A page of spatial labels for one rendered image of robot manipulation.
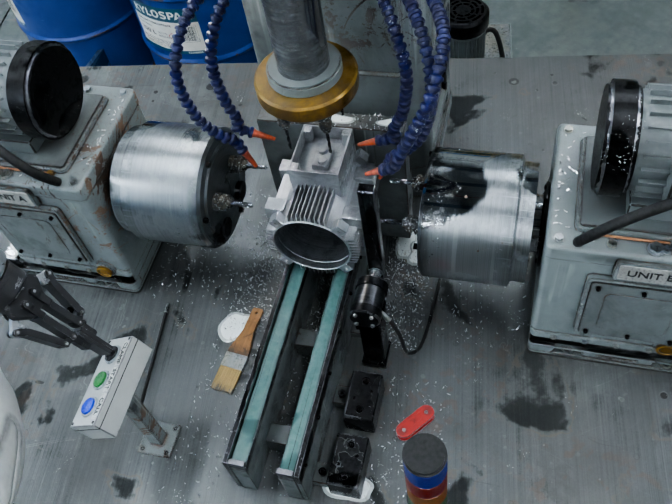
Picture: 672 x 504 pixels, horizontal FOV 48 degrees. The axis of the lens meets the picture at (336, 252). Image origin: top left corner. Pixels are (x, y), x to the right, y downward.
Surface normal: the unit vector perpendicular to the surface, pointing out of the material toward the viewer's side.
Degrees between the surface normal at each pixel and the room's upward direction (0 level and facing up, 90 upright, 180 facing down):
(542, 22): 0
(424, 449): 0
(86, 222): 90
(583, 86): 0
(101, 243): 90
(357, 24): 90
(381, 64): 90
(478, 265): 81
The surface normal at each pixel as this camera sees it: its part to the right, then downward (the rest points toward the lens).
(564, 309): -0.23, 0.81
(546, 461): -0.12, -0.57
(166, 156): -0.17, -0.37
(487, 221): -0.24, 0.07
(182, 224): -0.26, 0.66
